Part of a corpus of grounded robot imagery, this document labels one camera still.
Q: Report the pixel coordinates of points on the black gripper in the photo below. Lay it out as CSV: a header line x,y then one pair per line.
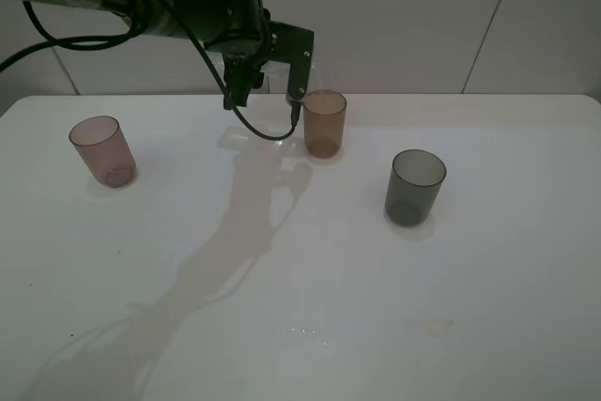
x,y
237,40

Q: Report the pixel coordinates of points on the pink translucent plastic cup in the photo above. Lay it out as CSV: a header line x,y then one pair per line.
x,y
101,144

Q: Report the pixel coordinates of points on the orange translucent plastic cup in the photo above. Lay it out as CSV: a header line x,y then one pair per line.
x,y
324,115

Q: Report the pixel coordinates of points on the grey translucent plastic cup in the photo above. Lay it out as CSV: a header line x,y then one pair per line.
x,y
414,184

